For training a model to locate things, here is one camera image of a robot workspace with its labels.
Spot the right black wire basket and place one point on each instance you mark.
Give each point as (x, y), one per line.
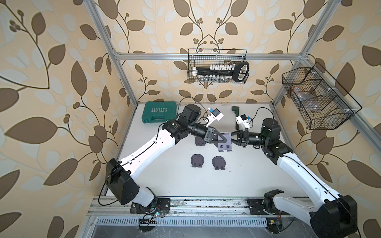
(323, 102)

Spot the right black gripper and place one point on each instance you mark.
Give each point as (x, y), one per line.
(242, 138)

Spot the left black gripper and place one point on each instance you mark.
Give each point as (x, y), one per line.
(208, 138)

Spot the aluminium mounting rail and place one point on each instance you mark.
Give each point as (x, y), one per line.
(182, 207)

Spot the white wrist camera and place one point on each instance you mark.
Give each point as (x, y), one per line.
(242, 122)
(214, 115)

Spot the plastic bag in basket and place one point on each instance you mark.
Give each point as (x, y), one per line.
(308, 101)

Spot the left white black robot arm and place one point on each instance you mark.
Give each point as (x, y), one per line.
(120, 175)

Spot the socket bit set holder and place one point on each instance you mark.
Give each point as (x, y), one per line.
(236, 72)

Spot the black wire basket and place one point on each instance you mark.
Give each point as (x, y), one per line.
(205, 57)
(323, 102)

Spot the green plastic tool case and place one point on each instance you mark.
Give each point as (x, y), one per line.
(159, 112)

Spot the green black handled tool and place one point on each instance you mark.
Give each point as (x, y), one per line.
(236, 111)

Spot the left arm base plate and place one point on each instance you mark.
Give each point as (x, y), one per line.
(158, 205)

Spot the grey phone stand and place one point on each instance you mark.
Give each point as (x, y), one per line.
(219, 163)
(197, 161)
(224, 142)
(199, 142)

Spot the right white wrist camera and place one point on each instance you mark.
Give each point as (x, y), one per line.
(242, 122)

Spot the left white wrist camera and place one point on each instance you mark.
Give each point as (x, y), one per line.
(214, 115)

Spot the back black wire basket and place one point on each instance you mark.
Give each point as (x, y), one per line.
(205, 57)

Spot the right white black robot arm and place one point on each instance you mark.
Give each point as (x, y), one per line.
(330, 214)

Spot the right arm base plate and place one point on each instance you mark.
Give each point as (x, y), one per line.
(262, 206)

